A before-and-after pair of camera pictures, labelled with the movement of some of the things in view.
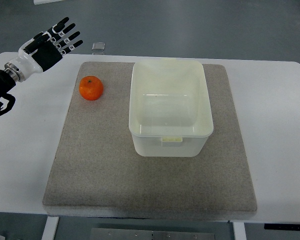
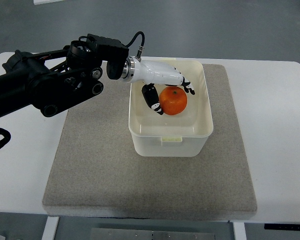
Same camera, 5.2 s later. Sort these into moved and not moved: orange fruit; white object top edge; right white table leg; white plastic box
Moved: orange fruit
Not moved: white object top edge; right white table leg; white plastic box
